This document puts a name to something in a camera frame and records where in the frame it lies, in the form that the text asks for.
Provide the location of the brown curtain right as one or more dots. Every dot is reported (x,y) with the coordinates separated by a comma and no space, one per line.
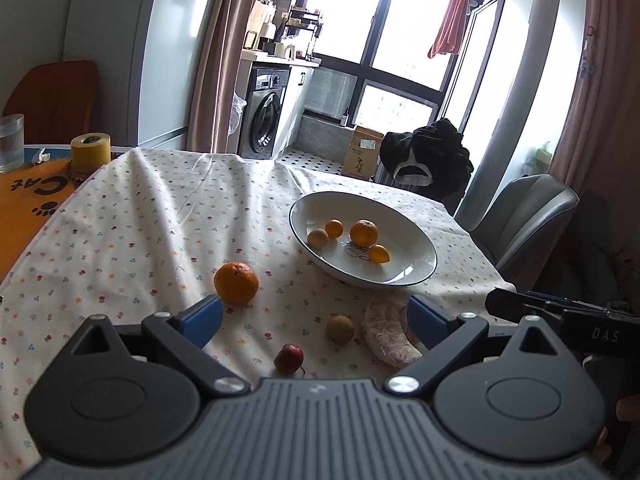
(599,147)

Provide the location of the black dish rack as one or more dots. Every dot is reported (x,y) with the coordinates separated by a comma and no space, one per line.
(301,29)

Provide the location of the white refrigerator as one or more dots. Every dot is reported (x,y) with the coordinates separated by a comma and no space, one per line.
(146,53)

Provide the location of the small orange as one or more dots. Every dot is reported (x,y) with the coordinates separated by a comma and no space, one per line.
(378,254)
(334,228)

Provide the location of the brown curtain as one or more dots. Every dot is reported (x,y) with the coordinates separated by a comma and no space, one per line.
(215,79)
(599,147)

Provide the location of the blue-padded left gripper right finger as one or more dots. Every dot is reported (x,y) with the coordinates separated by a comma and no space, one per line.
(452,342)

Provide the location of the yellow tape roll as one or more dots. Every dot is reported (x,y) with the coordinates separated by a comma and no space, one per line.
(89,152)

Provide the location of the small red apple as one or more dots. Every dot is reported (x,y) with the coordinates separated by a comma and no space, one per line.
(289,359)

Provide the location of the clear drinking glass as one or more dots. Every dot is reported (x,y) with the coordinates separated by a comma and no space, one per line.
(11,143)

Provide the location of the grey padded chair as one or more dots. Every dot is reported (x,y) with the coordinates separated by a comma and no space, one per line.
(523,225)

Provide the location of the brown curtain left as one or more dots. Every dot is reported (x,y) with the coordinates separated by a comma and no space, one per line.
(215,79)

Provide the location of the floral white tablecloth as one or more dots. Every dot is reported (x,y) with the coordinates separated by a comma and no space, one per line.
(148,233)

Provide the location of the black jacket on chair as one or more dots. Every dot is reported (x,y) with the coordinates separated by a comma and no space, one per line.
(430,161)

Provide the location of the white oval bowl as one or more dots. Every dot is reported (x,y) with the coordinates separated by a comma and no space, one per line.
(413,257)

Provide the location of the orange wooden chair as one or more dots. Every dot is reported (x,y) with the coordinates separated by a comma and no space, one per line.
(56,101)

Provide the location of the plastic bag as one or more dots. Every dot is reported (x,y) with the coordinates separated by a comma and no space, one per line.
(236,115)

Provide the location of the small orange back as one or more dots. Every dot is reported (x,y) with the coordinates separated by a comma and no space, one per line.
(334,228)

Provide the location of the small orange front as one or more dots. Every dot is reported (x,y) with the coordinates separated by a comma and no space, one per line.
(378,254)

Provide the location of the large orange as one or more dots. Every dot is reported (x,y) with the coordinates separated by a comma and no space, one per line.
(236,283)
(363,233)

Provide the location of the pink hanging towel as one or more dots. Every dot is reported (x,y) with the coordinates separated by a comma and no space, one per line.
(450,34)

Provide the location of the cardboard box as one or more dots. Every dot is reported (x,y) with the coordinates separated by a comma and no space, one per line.
(361,158)

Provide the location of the silver washing machine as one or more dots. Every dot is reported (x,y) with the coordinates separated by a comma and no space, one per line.
(261,117)

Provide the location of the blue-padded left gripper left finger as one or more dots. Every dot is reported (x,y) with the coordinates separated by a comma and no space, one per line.
(178,341)

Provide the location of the large orange in bowl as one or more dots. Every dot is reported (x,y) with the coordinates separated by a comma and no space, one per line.
(363,233)

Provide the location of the orange cat placemat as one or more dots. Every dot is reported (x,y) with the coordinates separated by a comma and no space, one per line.
(30,196)

